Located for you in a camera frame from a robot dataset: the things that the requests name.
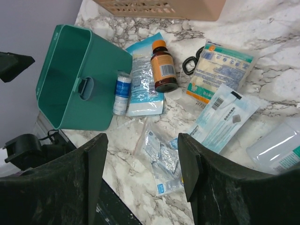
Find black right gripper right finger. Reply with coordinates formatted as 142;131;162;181
178;133;300;225

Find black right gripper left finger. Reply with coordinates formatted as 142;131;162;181
0;133;108;225

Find white blue bandage roll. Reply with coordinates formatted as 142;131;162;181
113;71;132;115

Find clear blue gauze packet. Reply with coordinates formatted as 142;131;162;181
126;33;164;117

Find teal plastic medicine box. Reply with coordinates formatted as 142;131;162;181
36;24;132;131

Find amber medicine bottle orange cap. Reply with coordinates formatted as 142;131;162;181
150;40;179;93

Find clear plastic packet green label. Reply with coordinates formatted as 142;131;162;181
246;117;300;174

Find clear bag of wipes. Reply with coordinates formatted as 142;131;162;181
134;119;184;196

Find blue white dressing packet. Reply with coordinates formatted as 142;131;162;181
190;84;259;154

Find green white glove packet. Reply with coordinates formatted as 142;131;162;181
186;39;257;104

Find peach plastic file organizer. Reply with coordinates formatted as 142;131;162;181
94;0;226;22

